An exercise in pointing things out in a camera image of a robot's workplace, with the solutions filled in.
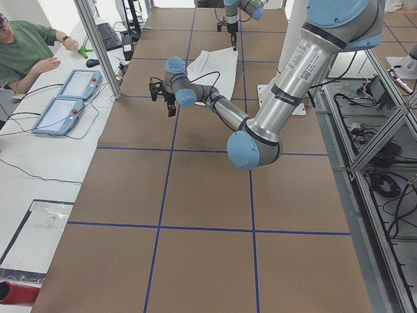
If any blue teach pendant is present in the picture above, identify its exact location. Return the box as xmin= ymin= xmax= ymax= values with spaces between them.
xmin=57 ymin=69 xmax=102 ymax=100
xmin=31 ymin=97 xmax=84 ymax=136

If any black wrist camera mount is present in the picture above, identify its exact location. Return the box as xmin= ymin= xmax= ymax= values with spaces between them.
xmin=216 ymin=20 xmax=228 ymax=32
xmin=149 ymin=77 xmax=164 ymax=102

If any far blue teach pendant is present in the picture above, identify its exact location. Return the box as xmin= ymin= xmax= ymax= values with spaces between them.
xmin=57 ymin=69 xmax=102 ymax=100

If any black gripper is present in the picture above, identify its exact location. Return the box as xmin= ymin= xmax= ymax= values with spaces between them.
xmin=227 ymin=22 xmax=238 ymax=51
xmin=163 ymin=91 xmax=177 ymax=117

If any black computer keyboard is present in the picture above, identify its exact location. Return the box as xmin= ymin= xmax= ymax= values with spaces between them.
xmin=96 ymin=23 xmax=122 ymax=52

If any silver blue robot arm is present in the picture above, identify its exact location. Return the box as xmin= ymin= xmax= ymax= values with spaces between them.
xmin=152 ymin=1 xmax=385 ymax=170
xmin=217 ymin=0 xmax=268 ymax=51

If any black braided camera cable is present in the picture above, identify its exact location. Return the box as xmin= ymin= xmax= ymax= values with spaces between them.
xmin=188 ymin=71 xmax=222 ymax=98

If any red cylinder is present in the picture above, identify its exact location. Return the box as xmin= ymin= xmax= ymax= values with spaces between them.
xmin=1 ymin=281 xmax=40 ymax=306

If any white long-sleeve printed shirt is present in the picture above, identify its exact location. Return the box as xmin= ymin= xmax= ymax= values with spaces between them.
xmin=187 ymin=48 xmax=238 ymax=100

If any green plastic tool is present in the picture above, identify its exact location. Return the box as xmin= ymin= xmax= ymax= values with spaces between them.
xmin=78 ymin=46 xmax=93 ymax=59

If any person in green shirt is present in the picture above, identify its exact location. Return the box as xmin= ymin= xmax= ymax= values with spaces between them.
xmin=1 ymin=14 xmax=79 ymax=94

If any aluminium frame post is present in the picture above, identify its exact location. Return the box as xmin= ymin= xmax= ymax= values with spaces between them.
xmin=74 ymin=0 xmax=122 ymax=100

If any clear plastic bag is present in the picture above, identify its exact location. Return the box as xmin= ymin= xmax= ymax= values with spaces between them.
xmin=1 ymin=199 xmax=74 ymax=284

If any near blue teach pendant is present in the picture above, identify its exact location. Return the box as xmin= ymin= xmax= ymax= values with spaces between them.
xmin=31 ymin=97 xmax=84 ymax=136

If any black computer mouse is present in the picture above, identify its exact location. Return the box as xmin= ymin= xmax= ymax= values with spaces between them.
xmin=85 ymin=59 xmax=100 ymax=68

